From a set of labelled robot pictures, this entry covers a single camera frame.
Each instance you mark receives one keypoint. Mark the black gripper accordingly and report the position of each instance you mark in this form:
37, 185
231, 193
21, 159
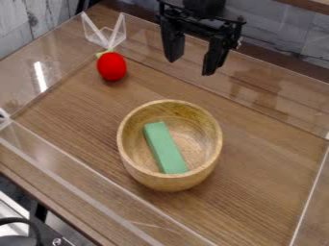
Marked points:
203, 18

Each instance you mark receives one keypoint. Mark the clear acrylic corner bracket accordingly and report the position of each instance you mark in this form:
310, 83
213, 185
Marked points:
106, 37

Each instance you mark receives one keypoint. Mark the red plush strawberry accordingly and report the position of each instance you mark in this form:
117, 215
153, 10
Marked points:
112, 65

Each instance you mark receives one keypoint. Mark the green rectangular block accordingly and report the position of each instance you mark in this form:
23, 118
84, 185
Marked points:
165, 149

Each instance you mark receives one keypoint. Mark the brown wooden bowl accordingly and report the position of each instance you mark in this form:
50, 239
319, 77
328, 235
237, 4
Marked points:
197, 134

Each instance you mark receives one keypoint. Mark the black table leg frame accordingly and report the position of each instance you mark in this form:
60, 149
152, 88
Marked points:
51, 237

